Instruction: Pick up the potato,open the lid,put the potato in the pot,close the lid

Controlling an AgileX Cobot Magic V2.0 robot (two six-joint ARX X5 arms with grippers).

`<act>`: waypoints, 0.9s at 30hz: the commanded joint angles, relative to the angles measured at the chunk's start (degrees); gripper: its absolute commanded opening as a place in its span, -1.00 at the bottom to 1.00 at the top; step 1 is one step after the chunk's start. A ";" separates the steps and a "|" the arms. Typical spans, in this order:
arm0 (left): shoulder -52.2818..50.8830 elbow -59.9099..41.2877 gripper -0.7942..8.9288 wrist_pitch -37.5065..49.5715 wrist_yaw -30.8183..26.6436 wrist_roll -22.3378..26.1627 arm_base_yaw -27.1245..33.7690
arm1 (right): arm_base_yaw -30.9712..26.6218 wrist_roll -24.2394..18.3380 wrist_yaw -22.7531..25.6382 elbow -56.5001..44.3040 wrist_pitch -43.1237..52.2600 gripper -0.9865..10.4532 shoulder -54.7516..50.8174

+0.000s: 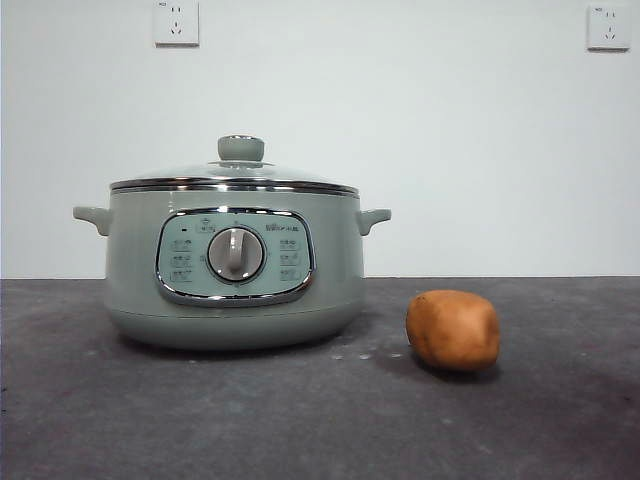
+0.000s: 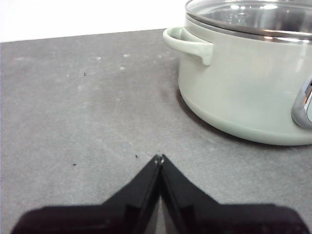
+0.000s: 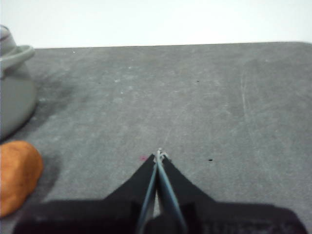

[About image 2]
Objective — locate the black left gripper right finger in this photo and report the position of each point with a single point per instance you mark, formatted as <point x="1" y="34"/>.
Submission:
<point x="209" y="217"/>

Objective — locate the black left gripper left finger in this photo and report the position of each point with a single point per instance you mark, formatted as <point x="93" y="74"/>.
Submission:
<point x="117" y="214"/>

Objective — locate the glass lid with green knob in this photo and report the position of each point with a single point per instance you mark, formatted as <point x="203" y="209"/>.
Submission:
<point x="243" y="14"/>

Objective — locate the pale green electric pot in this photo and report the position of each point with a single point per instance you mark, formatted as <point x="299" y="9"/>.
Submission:
<point x="239" y="92"/>

